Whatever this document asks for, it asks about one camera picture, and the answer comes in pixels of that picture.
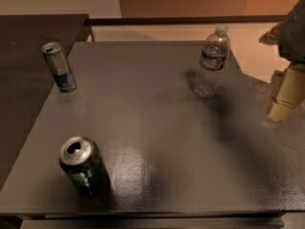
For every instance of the green soda can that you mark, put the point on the green soda can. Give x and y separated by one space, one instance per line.
80 159

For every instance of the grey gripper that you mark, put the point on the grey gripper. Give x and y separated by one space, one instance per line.
293 37

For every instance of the clear plastic water bottle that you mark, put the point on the clear plastic water bottle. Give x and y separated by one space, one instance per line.
212 60

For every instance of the silver blue energy drink can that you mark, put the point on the silver blue energy drink can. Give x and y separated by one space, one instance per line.
59 66

